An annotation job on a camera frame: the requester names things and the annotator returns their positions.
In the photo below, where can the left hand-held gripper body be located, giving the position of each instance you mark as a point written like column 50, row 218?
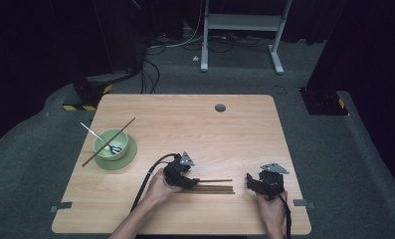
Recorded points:
column 176, row 171

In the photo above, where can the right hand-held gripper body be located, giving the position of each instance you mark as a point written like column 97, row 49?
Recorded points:
column 271, row 182

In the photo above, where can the green ceramic bowl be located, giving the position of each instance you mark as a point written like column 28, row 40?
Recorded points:
column 118, row 156

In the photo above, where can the person's left hand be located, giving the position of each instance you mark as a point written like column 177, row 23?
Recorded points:
column 158, row 189

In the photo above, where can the person's right hand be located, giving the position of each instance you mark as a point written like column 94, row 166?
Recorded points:
column 273, row 212

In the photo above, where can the grey tape strip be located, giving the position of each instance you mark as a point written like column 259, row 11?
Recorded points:
column 62, row 206
column 302, row 203

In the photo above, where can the green ceramic plate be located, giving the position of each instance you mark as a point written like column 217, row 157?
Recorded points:
column 128, row 159

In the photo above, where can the metal fork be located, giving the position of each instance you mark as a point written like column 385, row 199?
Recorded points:
column 92, row 131

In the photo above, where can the black stand with hazard stripes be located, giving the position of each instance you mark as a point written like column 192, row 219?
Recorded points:
column 324, row 103
column 89, row 93

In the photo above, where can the small white plug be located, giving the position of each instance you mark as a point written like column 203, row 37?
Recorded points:
column 195, row 58

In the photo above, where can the white metal stand frame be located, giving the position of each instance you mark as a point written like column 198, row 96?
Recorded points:
column 244, row 22

